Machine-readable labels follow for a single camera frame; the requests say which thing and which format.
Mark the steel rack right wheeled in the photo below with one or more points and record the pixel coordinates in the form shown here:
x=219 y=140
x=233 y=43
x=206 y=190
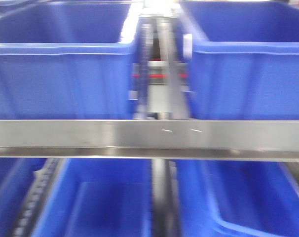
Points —
x=162 y=142

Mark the white roller conveyor track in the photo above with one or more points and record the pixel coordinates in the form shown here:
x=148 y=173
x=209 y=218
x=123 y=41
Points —
x=143 y=82

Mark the blue lower bin left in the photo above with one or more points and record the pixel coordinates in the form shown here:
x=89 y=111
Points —
x=74 y=197

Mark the blue bin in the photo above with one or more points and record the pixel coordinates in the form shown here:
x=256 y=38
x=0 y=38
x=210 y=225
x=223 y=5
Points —
x=242 y=59
x=237 y=199
x=69 y=60
x=74 y=197

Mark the blue lower bin right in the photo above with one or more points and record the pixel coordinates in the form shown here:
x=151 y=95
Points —
x=237 y=199

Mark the blue bin front left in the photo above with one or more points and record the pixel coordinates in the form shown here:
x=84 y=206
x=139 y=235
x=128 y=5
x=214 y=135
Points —
x=69 y=60

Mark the blue bin front middle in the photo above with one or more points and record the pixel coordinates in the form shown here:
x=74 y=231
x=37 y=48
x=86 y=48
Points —
x=242 y=59

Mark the steel guide rail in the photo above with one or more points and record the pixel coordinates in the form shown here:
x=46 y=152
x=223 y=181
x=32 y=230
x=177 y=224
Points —
x=176 y=98

